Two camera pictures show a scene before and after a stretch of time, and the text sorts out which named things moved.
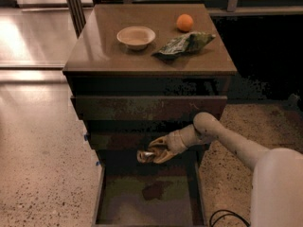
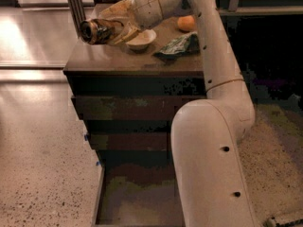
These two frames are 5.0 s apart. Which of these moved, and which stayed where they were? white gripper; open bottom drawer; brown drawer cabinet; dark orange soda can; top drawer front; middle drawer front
Moved: dark orange soda can; white gripper
Stayed: brown drawer cabinet; top drawer front; open bottom drawer; middle drawer front
